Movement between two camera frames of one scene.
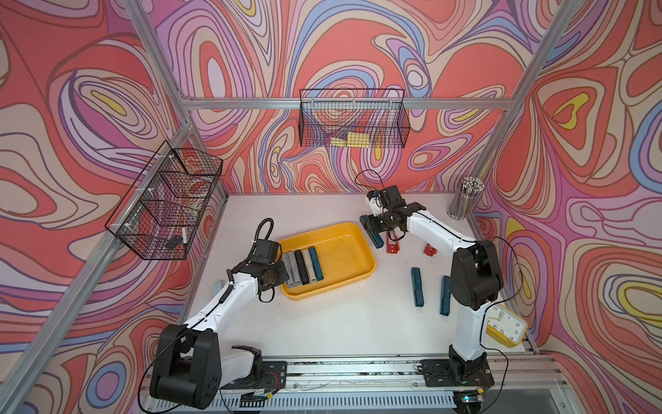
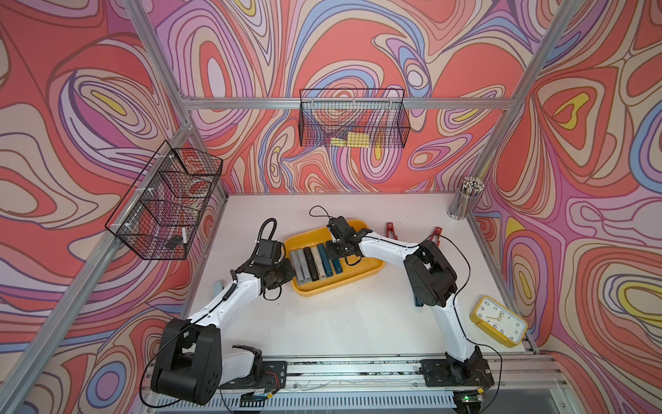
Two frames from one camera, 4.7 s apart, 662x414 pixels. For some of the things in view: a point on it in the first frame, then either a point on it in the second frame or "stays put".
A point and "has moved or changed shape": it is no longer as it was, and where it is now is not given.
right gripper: [372, 222] -> [330, 252]
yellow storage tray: [344, 253] has moved or changed shape
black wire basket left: [159, 216] stays put
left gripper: [283, 274] stays put
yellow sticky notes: [353, 139] stays put
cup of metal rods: [458, 207] stays put
